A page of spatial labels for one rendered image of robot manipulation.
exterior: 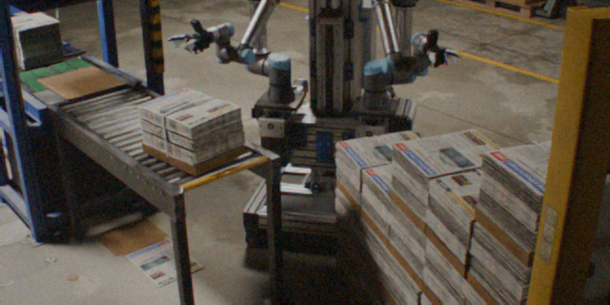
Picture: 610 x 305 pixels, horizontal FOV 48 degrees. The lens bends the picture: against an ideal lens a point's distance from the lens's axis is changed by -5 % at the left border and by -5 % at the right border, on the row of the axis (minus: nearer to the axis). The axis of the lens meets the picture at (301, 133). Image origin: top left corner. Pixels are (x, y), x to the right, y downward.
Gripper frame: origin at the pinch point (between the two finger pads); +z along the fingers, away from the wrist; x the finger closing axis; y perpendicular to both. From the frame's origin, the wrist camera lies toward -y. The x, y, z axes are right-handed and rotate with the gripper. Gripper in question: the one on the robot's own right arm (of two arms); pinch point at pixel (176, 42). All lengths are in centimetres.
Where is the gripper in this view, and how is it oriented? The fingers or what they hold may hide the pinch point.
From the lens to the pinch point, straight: 335.7
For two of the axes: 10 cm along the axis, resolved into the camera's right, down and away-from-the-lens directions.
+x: -7.7, -3.7, 5.3
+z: -6.3, 3.2, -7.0
